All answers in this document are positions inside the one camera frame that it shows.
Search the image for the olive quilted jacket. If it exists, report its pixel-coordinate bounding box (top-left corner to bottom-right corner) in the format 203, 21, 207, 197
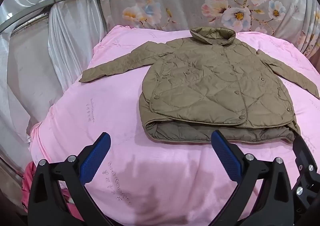
80, 27, 319, 143

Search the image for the magenta cloth under blanket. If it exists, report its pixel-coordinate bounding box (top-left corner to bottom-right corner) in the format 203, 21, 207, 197
21, 162, 83, 220

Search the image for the pink bed blanket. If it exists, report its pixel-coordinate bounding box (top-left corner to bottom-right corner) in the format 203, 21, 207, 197
29, 26, 319, 225

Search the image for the white satin curtain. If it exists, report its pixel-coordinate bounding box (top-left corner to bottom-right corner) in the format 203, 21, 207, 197
1, 0, 106, 171

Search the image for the grey metal frame bar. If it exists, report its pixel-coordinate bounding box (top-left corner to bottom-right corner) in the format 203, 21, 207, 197
0, 0, 101, 35

